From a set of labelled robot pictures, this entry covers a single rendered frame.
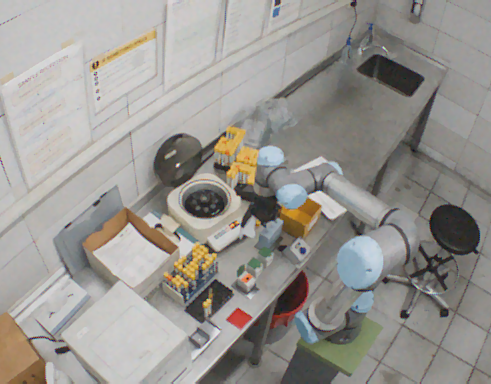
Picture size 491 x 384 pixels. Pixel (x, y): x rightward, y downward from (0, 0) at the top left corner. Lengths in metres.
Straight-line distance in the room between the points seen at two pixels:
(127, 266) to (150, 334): 0.47
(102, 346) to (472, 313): 2.42
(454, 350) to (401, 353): 0.39
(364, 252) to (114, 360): 0.72
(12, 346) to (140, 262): 0.62
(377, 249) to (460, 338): 1.99
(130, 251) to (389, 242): 1.01
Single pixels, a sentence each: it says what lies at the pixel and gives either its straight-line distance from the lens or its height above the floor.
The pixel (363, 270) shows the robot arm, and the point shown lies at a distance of 1.03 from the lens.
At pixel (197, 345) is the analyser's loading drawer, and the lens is 1.55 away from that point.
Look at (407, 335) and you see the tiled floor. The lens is 2.81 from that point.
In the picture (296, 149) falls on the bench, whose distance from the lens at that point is 2.23.
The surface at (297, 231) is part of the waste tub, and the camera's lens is 1.84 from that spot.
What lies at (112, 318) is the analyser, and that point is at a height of 1.17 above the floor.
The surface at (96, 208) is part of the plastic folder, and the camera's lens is 1.73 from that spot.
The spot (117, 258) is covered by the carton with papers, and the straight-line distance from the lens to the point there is 1.73.
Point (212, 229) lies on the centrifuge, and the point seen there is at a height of 0.96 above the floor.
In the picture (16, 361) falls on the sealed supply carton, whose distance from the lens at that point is 1.50.
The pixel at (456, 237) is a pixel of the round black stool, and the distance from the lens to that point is 2.47.
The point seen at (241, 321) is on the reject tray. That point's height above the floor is 0.88.
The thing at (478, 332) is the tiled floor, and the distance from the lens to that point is 3.06.
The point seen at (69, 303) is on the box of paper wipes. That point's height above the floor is 0.93.
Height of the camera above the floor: 2.34
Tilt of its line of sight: 47 degrees down
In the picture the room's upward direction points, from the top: 5 degrees clockwise
